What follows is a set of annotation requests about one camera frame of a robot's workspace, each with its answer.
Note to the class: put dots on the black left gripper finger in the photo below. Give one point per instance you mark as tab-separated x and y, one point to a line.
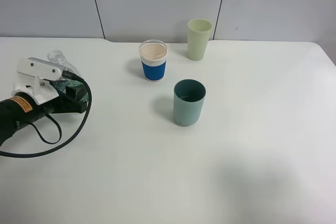
78	93

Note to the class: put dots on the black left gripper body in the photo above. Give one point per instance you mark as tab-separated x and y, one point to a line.
64	103

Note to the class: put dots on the clear water bottle green label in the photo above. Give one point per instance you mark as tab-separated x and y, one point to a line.
57	57

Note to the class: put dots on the teal plastic cup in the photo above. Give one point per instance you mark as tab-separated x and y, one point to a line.
189	96

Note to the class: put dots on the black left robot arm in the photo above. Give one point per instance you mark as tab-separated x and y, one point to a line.
21	110

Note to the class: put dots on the white cup blue sleeve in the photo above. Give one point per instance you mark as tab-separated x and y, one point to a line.
153	55

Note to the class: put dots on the light green plastic cup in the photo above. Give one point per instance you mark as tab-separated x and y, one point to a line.
199	31

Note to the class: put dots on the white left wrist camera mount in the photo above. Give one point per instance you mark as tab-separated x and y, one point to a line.
33	77

